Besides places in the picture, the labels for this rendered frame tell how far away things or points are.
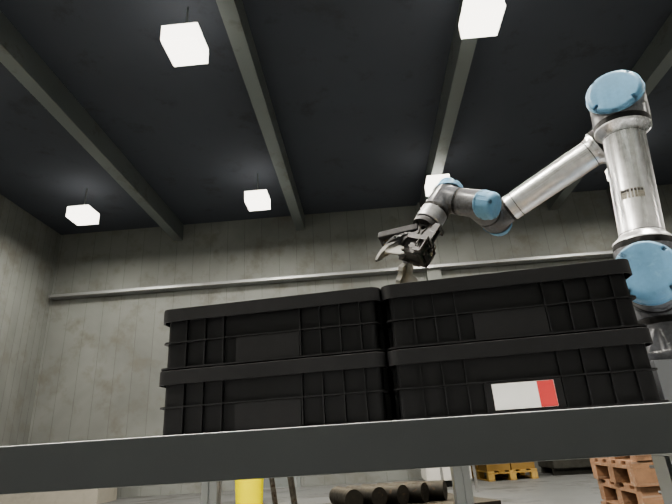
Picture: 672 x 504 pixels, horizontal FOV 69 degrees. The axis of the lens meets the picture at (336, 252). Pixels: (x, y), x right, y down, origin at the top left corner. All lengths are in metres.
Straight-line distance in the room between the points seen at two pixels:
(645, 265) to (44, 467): 1.02
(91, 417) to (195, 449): 11.32
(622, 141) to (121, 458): 1.12
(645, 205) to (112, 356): 11.22
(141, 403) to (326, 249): 5.08
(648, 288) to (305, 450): 0.82
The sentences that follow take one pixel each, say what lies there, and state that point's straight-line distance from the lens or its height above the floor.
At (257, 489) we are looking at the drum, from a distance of 7.45.
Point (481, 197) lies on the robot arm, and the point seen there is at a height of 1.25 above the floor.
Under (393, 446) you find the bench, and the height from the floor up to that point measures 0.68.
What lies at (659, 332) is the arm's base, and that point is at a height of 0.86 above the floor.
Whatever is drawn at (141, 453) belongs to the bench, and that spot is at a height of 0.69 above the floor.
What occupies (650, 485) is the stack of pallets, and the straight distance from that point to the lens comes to 3.33.
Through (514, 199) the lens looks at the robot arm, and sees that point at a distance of 1.42.
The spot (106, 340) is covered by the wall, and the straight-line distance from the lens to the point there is 11.94.
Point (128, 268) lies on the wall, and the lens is 12.24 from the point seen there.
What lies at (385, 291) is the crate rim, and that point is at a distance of 0.83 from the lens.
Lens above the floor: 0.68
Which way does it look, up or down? 22 degrees up
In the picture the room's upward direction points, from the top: 4 degrees counter-clockwise
